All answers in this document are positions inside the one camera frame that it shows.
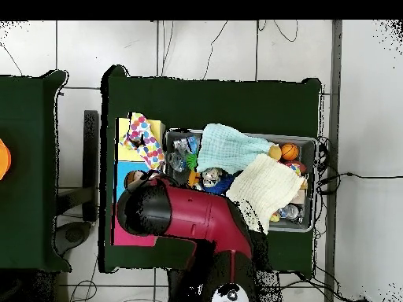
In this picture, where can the colourful dotted cloth bag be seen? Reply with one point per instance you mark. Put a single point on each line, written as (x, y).
(295, 166)
(127, 143)
(151, 151)

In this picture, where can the cream waffle cloth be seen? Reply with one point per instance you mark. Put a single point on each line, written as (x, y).
(264, 185)

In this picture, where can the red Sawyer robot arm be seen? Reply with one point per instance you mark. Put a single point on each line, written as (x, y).
(201, 217)

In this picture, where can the wooden box with three holes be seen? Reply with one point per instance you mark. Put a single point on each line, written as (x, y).
(135, 240)

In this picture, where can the crushed silver can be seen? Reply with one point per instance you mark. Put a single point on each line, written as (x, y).
(211, 176)

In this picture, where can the orange toy carrot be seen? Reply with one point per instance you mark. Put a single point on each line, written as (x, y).
(192, 177)

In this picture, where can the clear crushed bottle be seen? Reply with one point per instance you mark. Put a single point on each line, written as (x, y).
(178, 161)

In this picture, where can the crushed bottle with blue label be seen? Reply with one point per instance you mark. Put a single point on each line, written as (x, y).
(192, 144)

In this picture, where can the blue fluffy cloth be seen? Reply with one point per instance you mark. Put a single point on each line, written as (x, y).
(220, 187)

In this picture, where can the mint waffle cloth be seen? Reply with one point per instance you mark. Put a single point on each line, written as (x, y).
(226, 151)

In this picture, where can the dark green table cloth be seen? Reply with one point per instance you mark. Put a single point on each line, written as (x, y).
(25, 157)
(220, 103)

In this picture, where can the peach foam ball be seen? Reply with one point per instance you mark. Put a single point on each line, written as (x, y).
(275, 152)

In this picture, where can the small orange basketball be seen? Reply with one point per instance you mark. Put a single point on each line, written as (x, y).
(290, 152)

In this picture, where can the black upright panel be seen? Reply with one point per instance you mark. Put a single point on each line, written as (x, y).
(91, 141)

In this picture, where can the grey round stand base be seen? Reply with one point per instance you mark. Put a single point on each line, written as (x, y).
(74, 234)

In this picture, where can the orange object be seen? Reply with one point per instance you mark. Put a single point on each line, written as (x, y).
(4, 160)

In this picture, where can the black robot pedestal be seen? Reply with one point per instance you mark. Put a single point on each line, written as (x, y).
(179, 289)

